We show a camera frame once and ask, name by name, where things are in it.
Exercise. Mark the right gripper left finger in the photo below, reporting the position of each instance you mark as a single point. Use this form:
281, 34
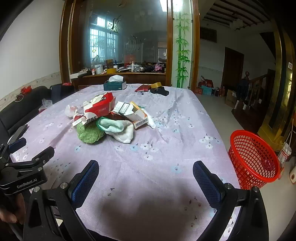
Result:
81, 184

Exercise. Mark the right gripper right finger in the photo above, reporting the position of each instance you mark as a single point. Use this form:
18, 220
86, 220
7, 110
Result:
211, 186

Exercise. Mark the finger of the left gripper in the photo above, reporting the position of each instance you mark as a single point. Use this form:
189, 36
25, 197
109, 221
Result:
17, 145
44, 156

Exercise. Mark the green fuzzy sock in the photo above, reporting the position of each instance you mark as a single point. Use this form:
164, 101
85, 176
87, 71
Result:
89, 133

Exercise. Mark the white blue medicine box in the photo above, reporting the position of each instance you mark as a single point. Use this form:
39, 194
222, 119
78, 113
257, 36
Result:
132, 112

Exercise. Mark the person's left hand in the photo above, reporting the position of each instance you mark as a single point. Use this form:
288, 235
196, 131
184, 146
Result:
13, 210

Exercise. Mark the black leather sofa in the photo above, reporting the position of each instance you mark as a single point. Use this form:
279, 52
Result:
19, 113

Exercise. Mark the red plastic mesh basket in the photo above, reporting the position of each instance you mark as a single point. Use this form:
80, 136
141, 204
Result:
254, 161

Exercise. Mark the crumpled white plastic wrapper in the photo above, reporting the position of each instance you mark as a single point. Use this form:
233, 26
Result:
70, 111

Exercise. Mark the white mint sock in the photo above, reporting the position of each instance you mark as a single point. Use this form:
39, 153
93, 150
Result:
121, 130

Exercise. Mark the lilac floral tablecloth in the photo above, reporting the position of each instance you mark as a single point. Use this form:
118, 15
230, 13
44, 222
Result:
145, 190

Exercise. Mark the red white cardboard box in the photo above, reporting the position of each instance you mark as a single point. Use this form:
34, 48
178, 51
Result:
99, 106

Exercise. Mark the white plastic bucket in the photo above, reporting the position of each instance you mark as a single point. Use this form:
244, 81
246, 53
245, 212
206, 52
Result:
284, 154

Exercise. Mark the cardboard box on floor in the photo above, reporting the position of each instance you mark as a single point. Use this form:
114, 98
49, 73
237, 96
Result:
231, 98

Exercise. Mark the dark teal tissue box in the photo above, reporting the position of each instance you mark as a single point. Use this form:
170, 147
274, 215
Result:
115, 82

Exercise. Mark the black cloth item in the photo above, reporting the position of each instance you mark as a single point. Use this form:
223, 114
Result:
159, 90

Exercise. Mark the red booklet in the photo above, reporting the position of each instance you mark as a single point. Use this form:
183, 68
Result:
143, 88

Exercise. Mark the yellow tape roll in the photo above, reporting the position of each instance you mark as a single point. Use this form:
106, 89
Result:
156, 85

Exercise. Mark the bamboo painted panel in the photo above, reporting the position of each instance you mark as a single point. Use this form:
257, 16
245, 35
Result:
182, 44

